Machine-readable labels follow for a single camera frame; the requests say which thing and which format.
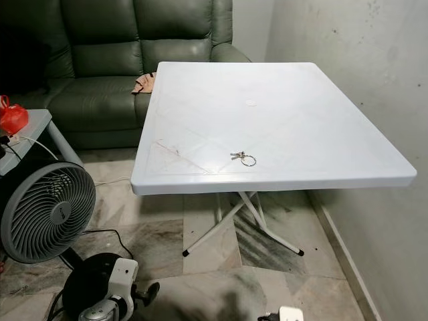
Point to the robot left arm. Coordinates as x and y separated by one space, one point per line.
90 287

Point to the grey round floor fan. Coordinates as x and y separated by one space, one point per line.
48 214

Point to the white plastic folding table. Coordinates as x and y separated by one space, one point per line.
267 120

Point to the grey side table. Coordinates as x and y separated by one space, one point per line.
40 127

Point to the small black device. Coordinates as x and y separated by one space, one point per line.
7 148

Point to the pink crumpled cloth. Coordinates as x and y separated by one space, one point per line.
147 83

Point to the red plastic bag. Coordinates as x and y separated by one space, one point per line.
13 119

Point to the green leather sofa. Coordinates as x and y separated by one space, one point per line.
107 60

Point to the black cushion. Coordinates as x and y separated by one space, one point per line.
17 63

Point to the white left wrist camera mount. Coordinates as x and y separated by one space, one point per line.
124 275

